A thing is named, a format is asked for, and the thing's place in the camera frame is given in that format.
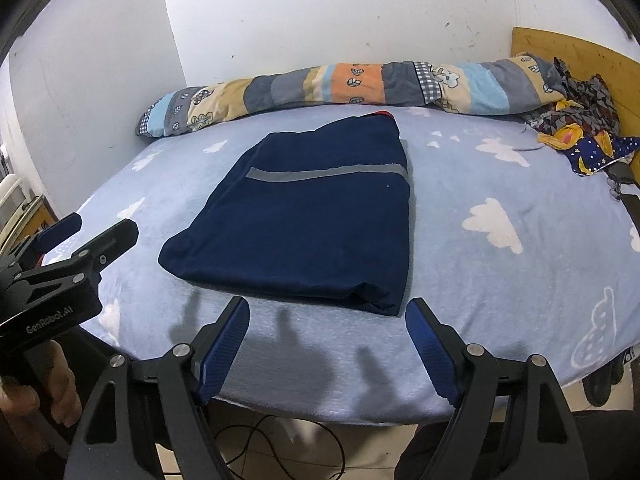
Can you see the rolled patchwork quilt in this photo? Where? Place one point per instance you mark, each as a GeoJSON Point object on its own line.
{"type": "Point", "coordinates": [360, 82]}

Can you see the dark patterned clothes pile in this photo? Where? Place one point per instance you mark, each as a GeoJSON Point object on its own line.
{"type": "Point", "coordinates": [595, 95]}

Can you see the light blue cloud blanket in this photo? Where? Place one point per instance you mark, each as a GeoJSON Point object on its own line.
{"type": "Point", "coordinates": [500, 285]}

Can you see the wooden headboard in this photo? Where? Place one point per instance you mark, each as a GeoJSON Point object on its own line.
{"type": "Point", "coordinates": [575, 52]}

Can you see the navy work jacket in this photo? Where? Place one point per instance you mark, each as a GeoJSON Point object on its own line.
{"type": "Point", "coordinates": [310, 220]}

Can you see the navy star print cloth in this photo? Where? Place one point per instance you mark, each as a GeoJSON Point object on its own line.
{"type": "Point", "coordinates": [590, 152]}

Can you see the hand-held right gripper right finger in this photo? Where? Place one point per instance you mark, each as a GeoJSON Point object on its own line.
{"type": "Point", "coordinates": [430, 345]}

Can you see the person's left hand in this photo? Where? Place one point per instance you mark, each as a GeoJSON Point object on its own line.
{"type": "Point", "coordinates": [65, 390]}

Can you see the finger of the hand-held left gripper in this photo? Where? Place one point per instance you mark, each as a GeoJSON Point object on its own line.
{"type": "Point", "coordinates": [60, 230]}
{"type": "Point", "coordinates": [110, 242]}

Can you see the black object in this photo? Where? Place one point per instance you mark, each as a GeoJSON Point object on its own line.
{"type": "Point", "coordinates": [600, 385]}

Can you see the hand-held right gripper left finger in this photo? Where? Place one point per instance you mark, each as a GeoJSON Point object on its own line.
{"type": "Point", "coordinates": [225, 345]}

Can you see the white metal rack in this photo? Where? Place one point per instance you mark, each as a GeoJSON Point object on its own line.
{"type": "Point", "coordinates": [12, 200]}

